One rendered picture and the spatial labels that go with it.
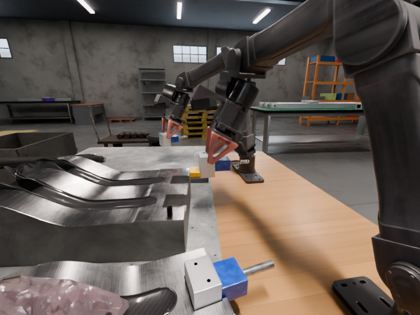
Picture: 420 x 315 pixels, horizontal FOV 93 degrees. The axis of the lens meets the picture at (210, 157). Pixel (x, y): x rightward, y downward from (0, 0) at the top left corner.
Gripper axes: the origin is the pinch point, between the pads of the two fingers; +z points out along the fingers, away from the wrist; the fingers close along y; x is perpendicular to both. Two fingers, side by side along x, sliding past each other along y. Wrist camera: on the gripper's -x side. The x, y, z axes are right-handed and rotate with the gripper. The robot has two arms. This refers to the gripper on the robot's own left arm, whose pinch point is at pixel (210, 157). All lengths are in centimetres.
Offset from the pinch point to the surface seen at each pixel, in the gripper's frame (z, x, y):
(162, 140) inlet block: 10.3, -11.9, -39.2
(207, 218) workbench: 13.8, 6.0, 4.1
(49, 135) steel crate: 114, -142, -236
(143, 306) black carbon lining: 14.9, -6.3, 28.4
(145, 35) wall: -165, -243, -929
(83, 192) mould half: 18.7, -23.1, 3.9
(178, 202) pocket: 11.1, -3.4, 7.0
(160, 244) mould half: 15.5, -4.9, 16.3
